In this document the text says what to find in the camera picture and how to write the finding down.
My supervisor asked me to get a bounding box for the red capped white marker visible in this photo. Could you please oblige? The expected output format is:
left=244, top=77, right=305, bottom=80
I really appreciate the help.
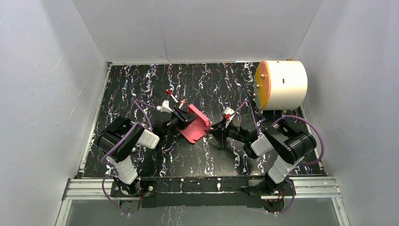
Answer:
left=166, top=89, right=179, bottom=104

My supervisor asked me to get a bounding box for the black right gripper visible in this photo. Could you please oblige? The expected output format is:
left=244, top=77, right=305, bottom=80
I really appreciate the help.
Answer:
left=207, top=119, right=247, bottom=144

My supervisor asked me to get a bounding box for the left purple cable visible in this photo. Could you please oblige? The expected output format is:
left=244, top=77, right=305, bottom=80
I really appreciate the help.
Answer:
left=100, top=99, right=160, bottom=216

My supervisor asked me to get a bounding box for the pink cardboard box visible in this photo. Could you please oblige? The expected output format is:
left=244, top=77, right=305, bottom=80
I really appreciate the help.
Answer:
left=178, top=104, right=211, bottom=144

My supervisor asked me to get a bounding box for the orange capped white marker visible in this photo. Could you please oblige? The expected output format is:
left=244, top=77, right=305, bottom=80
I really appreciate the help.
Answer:
left=179, top=99, right=186, bottom=108

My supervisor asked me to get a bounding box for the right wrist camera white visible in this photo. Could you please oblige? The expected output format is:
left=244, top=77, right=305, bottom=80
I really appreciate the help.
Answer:
left=223, top=107, right=234, bottom=119

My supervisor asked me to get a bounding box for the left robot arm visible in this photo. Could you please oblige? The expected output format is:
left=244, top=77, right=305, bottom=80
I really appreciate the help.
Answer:
left=96, top=108, right=197, bottom=196

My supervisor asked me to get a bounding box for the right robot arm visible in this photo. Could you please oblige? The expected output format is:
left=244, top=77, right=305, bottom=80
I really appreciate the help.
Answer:
left=208, top=118, right=317, bottom=196

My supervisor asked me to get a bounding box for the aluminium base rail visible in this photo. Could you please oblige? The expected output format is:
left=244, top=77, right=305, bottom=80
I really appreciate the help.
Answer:
left=63, top=177, right=341, bottom=200

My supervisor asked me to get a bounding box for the white cylindrical drum device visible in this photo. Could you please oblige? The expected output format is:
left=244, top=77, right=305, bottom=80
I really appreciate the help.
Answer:
left=253, top=60, right=308, bottom=111

